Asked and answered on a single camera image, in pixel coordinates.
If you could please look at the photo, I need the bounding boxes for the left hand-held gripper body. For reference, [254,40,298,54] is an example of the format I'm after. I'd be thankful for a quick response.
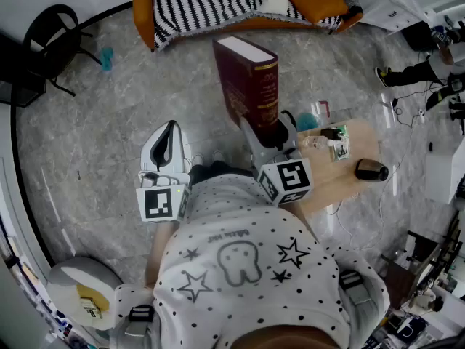
[135,120,193,224]

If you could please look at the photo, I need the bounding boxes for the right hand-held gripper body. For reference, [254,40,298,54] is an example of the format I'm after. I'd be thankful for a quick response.
[249,142,314,206]

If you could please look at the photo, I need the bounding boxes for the dark red hardcover book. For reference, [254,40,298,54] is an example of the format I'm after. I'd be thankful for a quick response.
[212,36,280,142]

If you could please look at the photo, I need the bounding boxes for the orange sofa seat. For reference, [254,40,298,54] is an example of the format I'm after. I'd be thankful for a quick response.
[132,0,365,52]

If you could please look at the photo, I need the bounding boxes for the person's left forearm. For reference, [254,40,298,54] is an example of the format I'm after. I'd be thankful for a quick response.
[144,220,179,290]

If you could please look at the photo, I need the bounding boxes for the person's right forearm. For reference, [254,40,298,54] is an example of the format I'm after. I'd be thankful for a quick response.
[290,200,323,245]

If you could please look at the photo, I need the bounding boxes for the person's left hand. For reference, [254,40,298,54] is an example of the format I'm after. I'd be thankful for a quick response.
[139,172,190,189]

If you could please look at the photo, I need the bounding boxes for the teal fuzzy ball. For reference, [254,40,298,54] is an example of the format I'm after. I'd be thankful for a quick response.
[295,112,321,133]

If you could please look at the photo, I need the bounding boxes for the clear plastic bottle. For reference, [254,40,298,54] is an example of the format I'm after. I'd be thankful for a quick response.
[302,135,336,149]

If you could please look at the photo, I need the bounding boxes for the small black device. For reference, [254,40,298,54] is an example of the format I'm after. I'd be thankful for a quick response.
[320,127,344,141]

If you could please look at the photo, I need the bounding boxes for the person's dark trousers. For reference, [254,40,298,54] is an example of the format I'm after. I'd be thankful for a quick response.
[187,160,255,187]

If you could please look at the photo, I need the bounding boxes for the small wooden side table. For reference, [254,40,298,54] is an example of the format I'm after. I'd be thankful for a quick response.
[296,119,383,214]

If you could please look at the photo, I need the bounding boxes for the green printed box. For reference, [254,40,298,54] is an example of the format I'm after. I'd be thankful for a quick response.
[330,124,350,164]

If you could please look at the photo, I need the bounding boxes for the dark brown vase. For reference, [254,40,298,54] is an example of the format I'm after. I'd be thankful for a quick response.
[354,158,390,182]

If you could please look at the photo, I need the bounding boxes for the person's white dotted shirt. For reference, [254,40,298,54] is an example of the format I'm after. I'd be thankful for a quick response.
[114,174,392,349]

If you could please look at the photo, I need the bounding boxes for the teal plastic cup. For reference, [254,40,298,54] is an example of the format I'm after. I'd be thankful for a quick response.
[99,47,115,73]

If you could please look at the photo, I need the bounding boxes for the grey round stool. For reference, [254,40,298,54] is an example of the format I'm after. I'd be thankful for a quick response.
[46,255,125,332]

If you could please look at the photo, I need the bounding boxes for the orange cushion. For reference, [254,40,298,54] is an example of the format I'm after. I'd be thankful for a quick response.
[286,0,349,25]

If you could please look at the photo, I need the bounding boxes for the black and white striped blanket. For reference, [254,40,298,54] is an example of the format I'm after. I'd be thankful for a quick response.
[152,0,344,49]

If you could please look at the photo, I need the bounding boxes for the black metal chair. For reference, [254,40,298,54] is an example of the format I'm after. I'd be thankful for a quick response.
[23,4,104,98]

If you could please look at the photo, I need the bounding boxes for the black cabinet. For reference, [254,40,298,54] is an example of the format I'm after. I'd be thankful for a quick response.
[0,33,47,108]

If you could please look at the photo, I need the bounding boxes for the white cabinet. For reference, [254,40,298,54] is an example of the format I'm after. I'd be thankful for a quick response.
[424,145,464,205]

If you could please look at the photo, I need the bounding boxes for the white desk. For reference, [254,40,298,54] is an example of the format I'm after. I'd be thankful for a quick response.
[357,0,439,33]

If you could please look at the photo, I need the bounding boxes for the cluttered dark shelf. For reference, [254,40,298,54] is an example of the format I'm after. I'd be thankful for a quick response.
[379,209,465,349]

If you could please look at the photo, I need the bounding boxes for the grey shoulder strap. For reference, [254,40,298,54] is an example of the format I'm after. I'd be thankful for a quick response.
[123,304,155,338]
[338,269,373,306]

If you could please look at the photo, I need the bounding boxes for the black cable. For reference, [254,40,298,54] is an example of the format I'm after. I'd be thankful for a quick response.
[390,80,453,130]

